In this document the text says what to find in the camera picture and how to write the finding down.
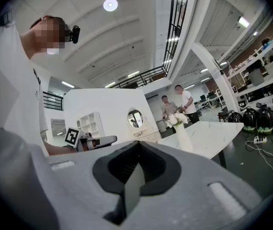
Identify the white dressing table with mirror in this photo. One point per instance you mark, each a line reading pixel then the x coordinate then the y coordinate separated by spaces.
pixel 141 128

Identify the round ceiling lamp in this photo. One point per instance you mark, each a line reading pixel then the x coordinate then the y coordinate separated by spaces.
pixel 110 4

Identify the black head-worn camera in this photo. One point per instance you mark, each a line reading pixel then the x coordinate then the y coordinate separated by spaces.
pixel 75 34

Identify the white vase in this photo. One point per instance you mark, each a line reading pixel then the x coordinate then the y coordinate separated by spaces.
pixel 183 138

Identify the white cubby shelf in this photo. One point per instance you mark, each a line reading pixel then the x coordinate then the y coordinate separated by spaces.
pixel 91 124

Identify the row of office desks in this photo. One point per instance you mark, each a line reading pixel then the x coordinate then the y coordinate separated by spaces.
pixel 210 99

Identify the white power strip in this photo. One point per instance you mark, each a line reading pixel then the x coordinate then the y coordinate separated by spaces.
pixel 260 139

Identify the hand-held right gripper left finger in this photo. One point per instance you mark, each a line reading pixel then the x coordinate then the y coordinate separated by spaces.
pixel 83 188

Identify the person's left forearm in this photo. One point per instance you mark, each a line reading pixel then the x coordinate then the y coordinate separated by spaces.
pixel 57 150

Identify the white storage shelving unit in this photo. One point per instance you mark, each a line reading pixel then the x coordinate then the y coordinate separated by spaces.
pixel 258 80

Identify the person's head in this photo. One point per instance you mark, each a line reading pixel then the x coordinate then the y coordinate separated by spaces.
pixel 47 35

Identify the black metal railing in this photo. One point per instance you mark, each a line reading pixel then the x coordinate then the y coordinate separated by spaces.
pixel 177 30

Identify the grey storage bin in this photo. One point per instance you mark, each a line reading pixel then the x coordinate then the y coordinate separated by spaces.
pixel 256 77

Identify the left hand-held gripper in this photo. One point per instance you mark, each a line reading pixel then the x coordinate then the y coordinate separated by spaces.
pixel 72 136

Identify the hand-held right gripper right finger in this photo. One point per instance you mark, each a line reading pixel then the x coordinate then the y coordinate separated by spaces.
pixel 193 181

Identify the white marble table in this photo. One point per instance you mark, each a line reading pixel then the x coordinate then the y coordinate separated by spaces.
pixel 210 135

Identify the wooden chair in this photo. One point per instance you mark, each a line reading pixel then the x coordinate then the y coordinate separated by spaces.
pixel 225 115

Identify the person's white t-shirt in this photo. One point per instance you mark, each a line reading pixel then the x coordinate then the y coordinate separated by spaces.
pixel 11 92

